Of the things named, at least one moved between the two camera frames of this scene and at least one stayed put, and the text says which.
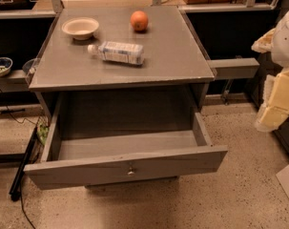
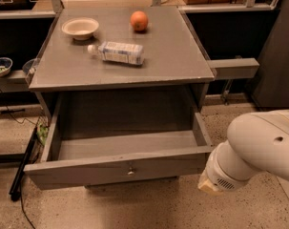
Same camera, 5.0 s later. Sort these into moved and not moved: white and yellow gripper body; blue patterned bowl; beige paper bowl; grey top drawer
Moved: white and yellow gripper body
Not moved: grey top drawer; blue patterned bowl; beige paper bowl
